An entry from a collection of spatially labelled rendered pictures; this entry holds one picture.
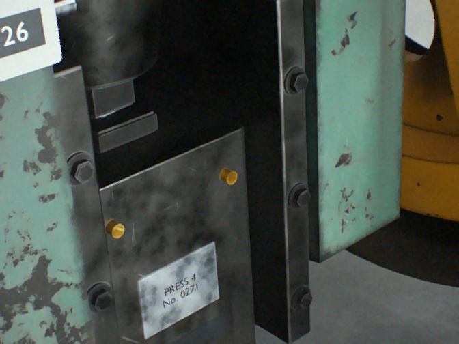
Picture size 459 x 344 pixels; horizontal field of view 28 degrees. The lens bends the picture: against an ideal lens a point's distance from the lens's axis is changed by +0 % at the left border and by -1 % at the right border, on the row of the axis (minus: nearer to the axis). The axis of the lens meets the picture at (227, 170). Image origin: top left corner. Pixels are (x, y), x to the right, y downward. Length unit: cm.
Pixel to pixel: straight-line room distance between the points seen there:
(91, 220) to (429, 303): 199
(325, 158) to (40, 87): 25
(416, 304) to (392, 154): 177
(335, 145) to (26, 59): 30
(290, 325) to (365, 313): 172
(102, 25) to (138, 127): 9
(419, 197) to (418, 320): 151
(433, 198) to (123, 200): 40
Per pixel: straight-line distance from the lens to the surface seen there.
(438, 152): 92
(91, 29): 60
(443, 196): 92
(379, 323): 242
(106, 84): 63
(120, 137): 65
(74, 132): 53
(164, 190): 63
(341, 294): 252
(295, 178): 67
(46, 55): 45
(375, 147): 71
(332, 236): 71
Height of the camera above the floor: 145
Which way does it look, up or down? 27 degrees down
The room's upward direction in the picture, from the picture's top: 4 degrees counter-clockwise
